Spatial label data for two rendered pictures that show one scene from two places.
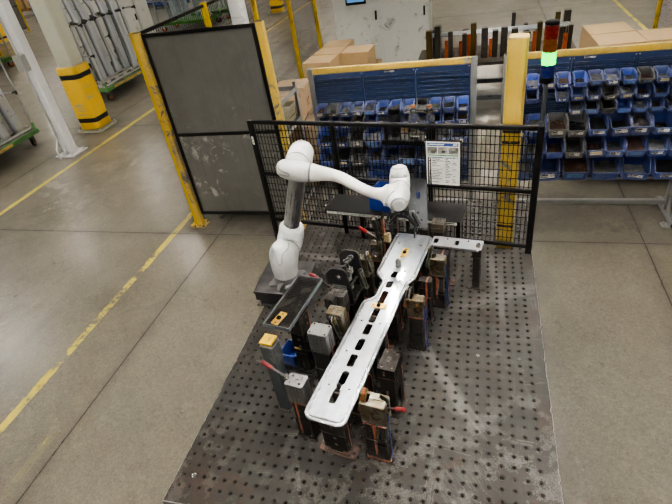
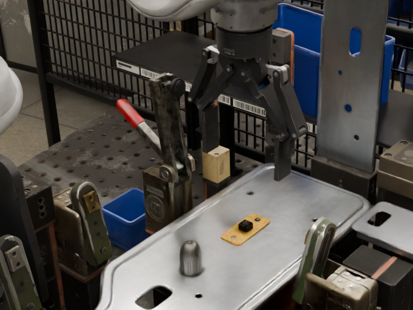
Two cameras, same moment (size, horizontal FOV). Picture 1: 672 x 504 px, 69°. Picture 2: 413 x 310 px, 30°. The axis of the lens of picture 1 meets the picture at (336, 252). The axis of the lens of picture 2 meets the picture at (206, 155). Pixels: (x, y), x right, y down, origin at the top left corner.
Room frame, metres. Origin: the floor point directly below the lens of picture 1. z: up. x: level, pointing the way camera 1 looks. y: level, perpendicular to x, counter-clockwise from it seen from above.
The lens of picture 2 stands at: (1.31, -0.56, 1.68)
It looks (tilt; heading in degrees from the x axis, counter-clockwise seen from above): 29 degrees down; 14
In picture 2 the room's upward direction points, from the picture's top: 2 degrees counter-clockwise
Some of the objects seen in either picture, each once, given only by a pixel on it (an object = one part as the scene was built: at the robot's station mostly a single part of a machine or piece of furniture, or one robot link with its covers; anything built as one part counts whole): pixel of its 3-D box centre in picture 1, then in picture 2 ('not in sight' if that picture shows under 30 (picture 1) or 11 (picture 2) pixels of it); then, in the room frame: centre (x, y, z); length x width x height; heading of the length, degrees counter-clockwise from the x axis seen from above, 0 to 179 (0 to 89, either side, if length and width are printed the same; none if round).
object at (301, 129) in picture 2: not in sight; (294, 143); (2.24, -0.46, 1.18); 0.03 x 0.01 x 0.05; 62
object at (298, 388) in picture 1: (303, 406); not in sight; (1.42, 0.26, 0.88); 0.11 x 0.10 x 0.36; 62
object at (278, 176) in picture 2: not in sight; (282, 155); (2.25, -0.45, 1.15); 0.03 x 0.01 x 0.07; 152
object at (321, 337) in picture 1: (325, 359); not in sight; (1.66, 0.13, 0.90); 0.13 x 0.10 x 0.41; 62
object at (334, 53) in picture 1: (348, 87); not in sight; (7.13, -0.56, 0.52); 1.20 x 0.80 x 1.05; 158
